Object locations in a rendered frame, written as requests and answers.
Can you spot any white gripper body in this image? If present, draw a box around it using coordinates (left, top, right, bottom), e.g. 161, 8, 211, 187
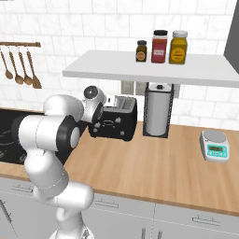
105, 94, 117, 107

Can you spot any black toaster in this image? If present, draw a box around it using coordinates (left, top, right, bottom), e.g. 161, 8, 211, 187
88, 95, 138, 143

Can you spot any black paper towel holder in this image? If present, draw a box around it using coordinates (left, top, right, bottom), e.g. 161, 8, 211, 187
142, 81, 174, 140

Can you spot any white paper towel roll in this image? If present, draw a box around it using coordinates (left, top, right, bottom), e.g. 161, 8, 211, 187
146, 89, 172, 137

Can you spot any small dark spice jar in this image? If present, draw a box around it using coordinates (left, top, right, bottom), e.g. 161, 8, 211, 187
135, 39, 148, 63

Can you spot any red spice jar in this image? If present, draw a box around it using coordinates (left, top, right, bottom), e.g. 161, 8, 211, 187
150, 29, 169, 64

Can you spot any wooden spatula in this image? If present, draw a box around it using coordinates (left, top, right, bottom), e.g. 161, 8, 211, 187
25, 46, 43, 91

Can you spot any yellow spice jar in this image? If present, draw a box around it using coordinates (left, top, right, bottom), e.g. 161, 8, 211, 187
168, 30, 189, 65

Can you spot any small wooden spoon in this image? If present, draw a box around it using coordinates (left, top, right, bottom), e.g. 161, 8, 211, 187
0, 46, 14, 80

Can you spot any black hob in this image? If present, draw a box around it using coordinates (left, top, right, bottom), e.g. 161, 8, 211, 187
0, 107, 89, 166

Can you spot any grey drawer front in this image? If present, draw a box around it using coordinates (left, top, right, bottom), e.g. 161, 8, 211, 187
89, 192, 157, 220
153, 203, 239, 236
0, 176, 35, 200

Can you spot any white and teal kitchen scale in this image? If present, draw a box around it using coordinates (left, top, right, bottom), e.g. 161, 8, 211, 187
199, 129, 231, 163

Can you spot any grey cupboard door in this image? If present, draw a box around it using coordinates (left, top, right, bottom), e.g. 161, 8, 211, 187
81, 207, 154, 239
152, 217, 239, 239
0, 190, 60, 239

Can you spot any grey wall outlet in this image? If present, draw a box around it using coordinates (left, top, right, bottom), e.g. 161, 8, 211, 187
120, 79, 148, 96

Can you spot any white wall shelf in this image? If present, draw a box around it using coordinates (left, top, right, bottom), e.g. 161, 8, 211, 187
62, 49, 239, 89

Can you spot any silver drawer handle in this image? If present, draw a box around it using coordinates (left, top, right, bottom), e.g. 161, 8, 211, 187
94, 200, 120, 209
11, 184, 35, 193
191, 215, 222, 227

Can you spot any wooden utensil rail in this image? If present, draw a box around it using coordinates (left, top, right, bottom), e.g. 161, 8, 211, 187
0, 41, 42, 49

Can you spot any dark grey wall cupboard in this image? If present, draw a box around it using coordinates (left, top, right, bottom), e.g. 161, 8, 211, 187
223, 0, 239, 67

